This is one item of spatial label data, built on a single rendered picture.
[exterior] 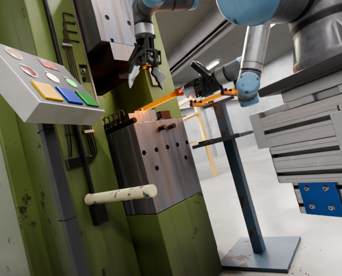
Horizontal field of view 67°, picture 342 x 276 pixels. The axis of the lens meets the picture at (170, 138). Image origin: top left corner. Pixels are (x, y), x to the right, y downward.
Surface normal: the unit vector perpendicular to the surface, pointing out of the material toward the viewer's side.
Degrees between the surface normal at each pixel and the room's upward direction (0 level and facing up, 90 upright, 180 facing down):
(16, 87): 90
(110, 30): 90
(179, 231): 90
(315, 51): 72
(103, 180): 90
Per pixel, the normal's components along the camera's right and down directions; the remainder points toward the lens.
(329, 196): -0.85, 0.20
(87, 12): -0.65, 0.13
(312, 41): -0.83, -0.12
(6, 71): -0.29, 0.03
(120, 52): 0.71, -0.22
